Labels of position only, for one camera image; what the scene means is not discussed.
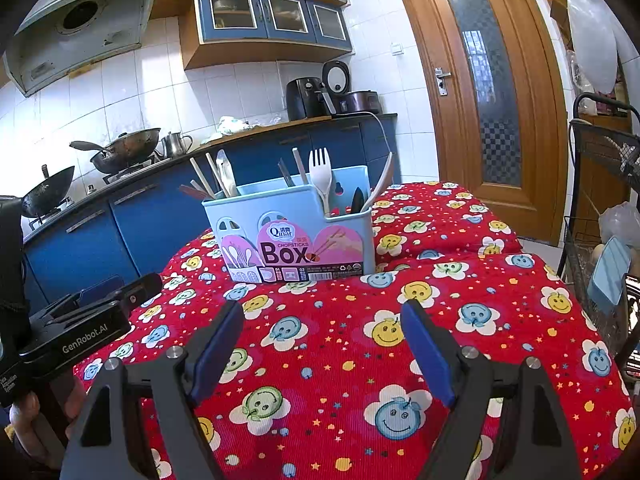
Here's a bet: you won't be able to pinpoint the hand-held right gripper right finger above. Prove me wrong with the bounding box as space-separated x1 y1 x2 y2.
400 299 583 480

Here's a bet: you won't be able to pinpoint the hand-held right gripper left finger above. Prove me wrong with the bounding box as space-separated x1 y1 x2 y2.
60 300 245 480

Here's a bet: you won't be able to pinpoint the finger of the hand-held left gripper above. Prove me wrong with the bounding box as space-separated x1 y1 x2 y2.
117 272 164 308
30 274 124 322

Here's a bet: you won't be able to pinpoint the wooden chopstick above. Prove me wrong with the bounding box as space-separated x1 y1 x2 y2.
206 152 226 196
189 156 217 200

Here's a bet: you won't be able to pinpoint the light blue utensil box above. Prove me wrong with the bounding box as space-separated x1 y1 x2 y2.
201 164 377 283

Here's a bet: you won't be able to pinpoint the white spatula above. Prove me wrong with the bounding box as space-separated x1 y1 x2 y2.
216 149 240 197

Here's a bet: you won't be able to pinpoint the black spoon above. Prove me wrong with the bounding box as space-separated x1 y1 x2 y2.
349 186 372 215

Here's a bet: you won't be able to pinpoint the beige plastic chopstick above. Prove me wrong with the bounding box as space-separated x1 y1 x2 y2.
291 147 310 186

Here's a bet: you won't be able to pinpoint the beige plastic fork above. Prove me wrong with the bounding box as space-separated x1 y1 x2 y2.
308 147 333 217

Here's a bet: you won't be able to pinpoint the person's left hand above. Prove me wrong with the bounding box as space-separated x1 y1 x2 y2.
7 375 90 456

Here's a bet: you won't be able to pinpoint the blue base cabinets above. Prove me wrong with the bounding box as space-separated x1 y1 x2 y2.
20 114 401 306

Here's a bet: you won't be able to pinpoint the red smiley-flower tablecloth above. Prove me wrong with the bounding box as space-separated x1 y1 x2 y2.
72 180 638 480

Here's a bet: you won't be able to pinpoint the small black wok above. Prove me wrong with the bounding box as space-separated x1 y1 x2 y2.
21 164 76 218

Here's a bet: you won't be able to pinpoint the gas stove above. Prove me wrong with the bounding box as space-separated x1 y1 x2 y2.
27 155 166 231

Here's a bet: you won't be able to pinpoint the large wok with ladle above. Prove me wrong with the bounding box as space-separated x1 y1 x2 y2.
70 127 162 173

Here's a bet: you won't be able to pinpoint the steel kettle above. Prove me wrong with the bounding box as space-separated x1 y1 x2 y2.
160 131 193 158

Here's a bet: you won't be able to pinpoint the white crumpled cloth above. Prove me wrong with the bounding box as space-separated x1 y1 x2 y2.
205 116 283 143

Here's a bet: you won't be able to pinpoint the light blue board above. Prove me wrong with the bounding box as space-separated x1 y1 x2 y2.
587 236 632 317

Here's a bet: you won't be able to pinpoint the black air fryer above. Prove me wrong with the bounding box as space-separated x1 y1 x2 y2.
286 77 328 122

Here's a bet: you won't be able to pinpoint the rice cooker with open lid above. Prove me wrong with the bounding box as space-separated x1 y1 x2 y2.
321 60 383 117

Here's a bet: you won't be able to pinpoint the grey range hood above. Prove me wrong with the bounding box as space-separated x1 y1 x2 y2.
2 0 161 98

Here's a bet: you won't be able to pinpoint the wooden door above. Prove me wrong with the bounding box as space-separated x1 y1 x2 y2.
389 0 568 246

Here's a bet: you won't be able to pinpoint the hanging white plastic bag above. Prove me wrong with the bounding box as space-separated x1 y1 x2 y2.
557 0 621 95

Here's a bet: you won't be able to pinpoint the white power cable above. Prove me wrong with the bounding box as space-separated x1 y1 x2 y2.
367 111 396 166

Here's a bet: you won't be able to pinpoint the black wire rack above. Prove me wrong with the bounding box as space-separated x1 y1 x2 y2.
557 92 640 361

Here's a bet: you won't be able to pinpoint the metal door handle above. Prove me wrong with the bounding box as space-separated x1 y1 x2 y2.
432 66 452 97

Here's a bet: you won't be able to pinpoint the blue glass-door wall cabinet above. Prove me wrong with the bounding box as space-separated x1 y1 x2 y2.
150 0 353 71

